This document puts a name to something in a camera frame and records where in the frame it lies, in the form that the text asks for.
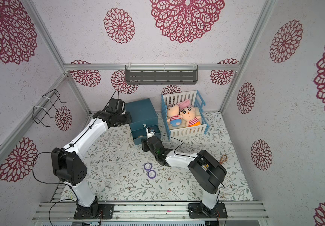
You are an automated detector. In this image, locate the purple tape roll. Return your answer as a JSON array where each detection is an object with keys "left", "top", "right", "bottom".
[
  {"left": 147, "top": 170, "right": 156, "bottom": 179},
  {"left": 144, "top": 163, "right": 152, "bottom": 171}
]

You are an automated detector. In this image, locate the teal three-drawer cabinet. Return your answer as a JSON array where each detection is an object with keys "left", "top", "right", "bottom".
[{"left": 125, "top": 98, "right": 158, "bottom": 132}]

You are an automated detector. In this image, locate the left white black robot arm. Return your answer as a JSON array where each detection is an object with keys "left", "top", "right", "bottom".
[{"left": 51, "top": 98, "right": 131, "bottom": 219}]

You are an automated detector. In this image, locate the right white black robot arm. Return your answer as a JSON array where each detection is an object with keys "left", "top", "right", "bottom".
[{"left": 142, "top": 136, "right": 227, "bottom": 220}]

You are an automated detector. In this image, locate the plush doll blue striped shirt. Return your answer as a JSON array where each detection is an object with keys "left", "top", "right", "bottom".
[{"left": 167, "top": 104, "right": 182, "bottom": 127}]

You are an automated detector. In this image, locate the plush doll orange striped shirt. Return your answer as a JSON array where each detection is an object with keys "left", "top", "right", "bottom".
[{"left": 179, "top": 99, "right": 201, "bottom": 127}]

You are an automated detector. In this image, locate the blue white toy crib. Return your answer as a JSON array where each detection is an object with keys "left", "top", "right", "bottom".
[{"left": 161, "top": 90, "right": 209, "bottom": 138}]

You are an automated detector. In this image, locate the brown keyring toy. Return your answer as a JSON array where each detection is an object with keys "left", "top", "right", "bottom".
[{"left": 220, "top": 154, "right": 228, "bottom": 165}]

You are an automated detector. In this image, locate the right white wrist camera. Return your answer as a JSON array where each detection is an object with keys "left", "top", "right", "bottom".
[{"left": 146, "top": 127, "right": 156, "bottom": 139}]

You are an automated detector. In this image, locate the grey wall shelf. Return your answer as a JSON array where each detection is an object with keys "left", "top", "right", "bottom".
[{"left": 125, "top": 64, "right": 198, "bottom": 85}]

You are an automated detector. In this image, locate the black wire wall rack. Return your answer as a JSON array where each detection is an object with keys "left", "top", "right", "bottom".
[{"left": 32, "top": 89, "right": 66, "bottom": 127}]

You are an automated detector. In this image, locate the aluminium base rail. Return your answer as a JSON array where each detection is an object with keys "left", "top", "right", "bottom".
[{"left": 31, "top": 201, "right": 269, "bottom": 223}]

